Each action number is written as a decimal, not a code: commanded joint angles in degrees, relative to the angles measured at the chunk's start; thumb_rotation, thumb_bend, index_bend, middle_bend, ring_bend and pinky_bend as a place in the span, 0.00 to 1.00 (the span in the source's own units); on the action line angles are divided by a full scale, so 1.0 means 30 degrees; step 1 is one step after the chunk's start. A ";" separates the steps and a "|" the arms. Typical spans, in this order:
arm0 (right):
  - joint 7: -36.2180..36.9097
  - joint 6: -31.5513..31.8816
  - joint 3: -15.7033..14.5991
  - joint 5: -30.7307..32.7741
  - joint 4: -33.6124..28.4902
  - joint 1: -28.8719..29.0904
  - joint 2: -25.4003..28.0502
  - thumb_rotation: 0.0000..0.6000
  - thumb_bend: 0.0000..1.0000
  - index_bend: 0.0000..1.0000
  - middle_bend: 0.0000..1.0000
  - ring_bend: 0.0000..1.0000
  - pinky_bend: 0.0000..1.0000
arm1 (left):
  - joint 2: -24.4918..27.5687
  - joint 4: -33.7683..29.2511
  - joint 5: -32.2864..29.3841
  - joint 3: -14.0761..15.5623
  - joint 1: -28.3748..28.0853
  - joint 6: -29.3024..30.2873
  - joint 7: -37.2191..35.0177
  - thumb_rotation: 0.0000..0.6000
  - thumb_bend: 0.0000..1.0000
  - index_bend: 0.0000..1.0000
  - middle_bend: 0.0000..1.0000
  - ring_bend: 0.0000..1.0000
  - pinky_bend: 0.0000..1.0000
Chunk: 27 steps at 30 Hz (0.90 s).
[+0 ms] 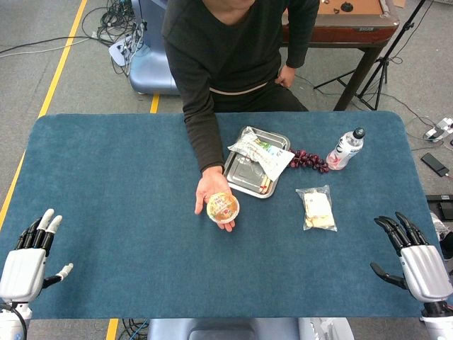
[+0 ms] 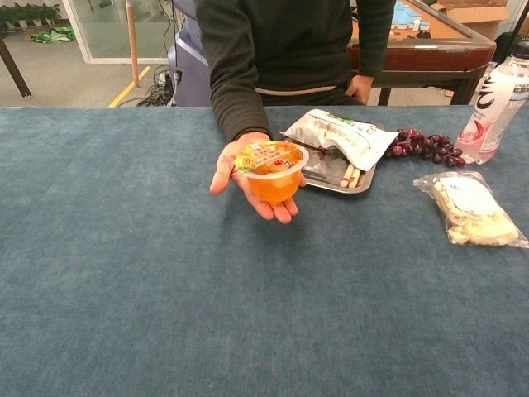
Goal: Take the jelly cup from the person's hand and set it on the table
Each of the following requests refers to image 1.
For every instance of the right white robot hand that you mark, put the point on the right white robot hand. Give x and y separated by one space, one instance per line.
424 269

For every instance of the person's right hand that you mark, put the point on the person's right hand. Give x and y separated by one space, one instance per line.
214 182

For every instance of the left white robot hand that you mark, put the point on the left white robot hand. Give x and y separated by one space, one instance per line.
23 269

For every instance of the person's left hand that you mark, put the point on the person's left hand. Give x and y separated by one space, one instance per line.
286 76

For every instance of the round snack cup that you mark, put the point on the round snack cup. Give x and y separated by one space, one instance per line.
223 207

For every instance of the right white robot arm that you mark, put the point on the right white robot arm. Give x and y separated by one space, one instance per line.
440 327

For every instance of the person's right forearm dark sleeve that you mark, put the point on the person's right forearm dark sleeve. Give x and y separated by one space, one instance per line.
205 141

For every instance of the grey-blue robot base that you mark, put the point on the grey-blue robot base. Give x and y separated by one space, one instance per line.
212 329

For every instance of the steel rectangular tray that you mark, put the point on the steel rectangular tray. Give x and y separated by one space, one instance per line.
244 173

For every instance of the grey white crumpled object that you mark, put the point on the grey white crumpled object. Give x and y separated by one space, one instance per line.
441 226

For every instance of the crinkled clear snack packet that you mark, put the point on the crinkled clear snack packet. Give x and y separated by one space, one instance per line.
246 145

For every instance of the wrapped stick snacks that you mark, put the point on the wrapped stick snacks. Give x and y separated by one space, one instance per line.
265 186

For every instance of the person's body dark sweater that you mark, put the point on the person's body dark sweater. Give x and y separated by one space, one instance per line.
226 53

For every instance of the white packet blue print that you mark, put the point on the white packet blue print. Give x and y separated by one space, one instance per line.
277 161

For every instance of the black box device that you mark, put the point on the black box device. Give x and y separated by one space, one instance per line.
442 203

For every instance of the brown pool table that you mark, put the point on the brown pool table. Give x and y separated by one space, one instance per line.
354 32

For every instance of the dark red grape bunch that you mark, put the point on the dark red grape bunch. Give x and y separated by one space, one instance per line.
308 161

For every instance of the blue table mat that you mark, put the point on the blue table mat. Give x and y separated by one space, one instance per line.
124 177

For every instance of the black round knob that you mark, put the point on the black round knob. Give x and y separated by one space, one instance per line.
345 6

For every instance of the plastic drink bottle black cap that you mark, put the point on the plastic drink bottle black cap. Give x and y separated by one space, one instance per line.
345 150

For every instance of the black phone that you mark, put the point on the black phone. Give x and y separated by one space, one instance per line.
434 164

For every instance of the bagged sandwich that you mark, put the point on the bagged sandwich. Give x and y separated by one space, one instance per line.
318 210

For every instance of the black tripod stand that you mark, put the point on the black tripod stand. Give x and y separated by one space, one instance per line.
407 25

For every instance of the blue-grey machine base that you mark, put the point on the blue-grey machine base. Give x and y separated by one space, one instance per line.
152 63

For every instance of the white power strip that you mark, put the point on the white power strip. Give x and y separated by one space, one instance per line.
118 49

